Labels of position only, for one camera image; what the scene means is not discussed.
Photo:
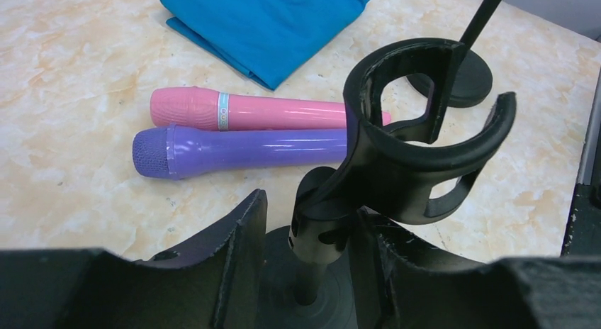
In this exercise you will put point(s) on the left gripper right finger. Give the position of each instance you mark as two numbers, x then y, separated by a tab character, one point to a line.
469	289

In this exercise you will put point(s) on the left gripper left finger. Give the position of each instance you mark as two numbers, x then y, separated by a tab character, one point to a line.
210	280

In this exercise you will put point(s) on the black mic stand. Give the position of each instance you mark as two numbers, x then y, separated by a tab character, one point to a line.
348	260
474	79

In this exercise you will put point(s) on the purple microphone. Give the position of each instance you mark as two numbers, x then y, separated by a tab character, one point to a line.
181	152

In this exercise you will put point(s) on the pink microphone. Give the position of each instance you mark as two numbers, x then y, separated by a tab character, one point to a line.
208	109

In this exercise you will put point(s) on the blue folded cloth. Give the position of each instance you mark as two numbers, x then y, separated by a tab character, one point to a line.
265	40

